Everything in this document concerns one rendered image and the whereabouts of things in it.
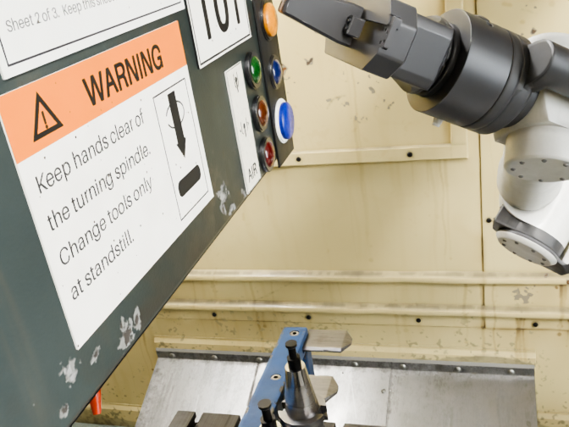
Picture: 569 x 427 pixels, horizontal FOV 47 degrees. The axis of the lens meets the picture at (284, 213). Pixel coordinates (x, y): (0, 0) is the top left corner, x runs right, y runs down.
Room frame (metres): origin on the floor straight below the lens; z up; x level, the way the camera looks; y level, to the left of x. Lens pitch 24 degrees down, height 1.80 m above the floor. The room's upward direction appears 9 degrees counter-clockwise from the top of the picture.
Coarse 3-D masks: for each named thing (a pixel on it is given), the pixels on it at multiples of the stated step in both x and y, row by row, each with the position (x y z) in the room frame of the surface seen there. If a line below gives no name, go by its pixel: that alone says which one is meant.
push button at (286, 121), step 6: (282, 108) 0.51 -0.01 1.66; (288, 108) 0.51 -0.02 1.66; (282, 114) 0.51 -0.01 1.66; (288, 114) 0.51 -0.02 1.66; (282, 120) 0.50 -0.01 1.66; (288, 120) 0.51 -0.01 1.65; (294, 120) 0.52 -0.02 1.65; (282, 126) 0.50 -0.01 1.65; (288, 126) 0.51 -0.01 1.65; (294, 126) 0.52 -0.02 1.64; (282, 132) 0.50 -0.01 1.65; (288, 132) 0.51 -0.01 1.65; (288, 138) 0.51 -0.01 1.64
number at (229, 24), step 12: (216, 0) 0.43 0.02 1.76; (228, 0) 0.45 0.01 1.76; (240, 0) 0.47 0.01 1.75; (216, 12) 0.43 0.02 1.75; (228, 12) 0.45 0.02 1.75; (240, 12) 0.47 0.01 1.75; (216, 24) 0.42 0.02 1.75; (228, 24) 0.44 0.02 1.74; (240, 24) 0.46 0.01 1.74; (228, 36) 0.44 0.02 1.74
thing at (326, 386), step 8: (312, 376) 0.75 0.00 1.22; (320, 376) 0.75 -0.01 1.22; (328, 376) 0.75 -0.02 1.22; (312, 384) 0.73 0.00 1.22; (320, 384) 0.73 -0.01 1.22; (328, 384) 0.73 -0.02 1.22; (336, 384) 0.73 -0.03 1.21; (320, 392) 0.71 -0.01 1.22; (328, 392) 0.71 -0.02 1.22; (336, 392) 0.71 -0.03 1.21; (328, 400) 0.70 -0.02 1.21
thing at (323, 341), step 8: (312, 336) 0.85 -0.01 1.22; (320, 336) 0.84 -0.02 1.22; (328, 336) 0.84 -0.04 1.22; (336, 336) 0.84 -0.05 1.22; (344, 336) 0.83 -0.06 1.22; (304, 344) 0.83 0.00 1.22; (312, 344) 0.83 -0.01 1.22; (320, 344) 0.82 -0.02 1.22; (328, 344) 0.82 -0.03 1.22; (336, 344) 0.82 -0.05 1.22; (344, 344) 0.81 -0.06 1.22
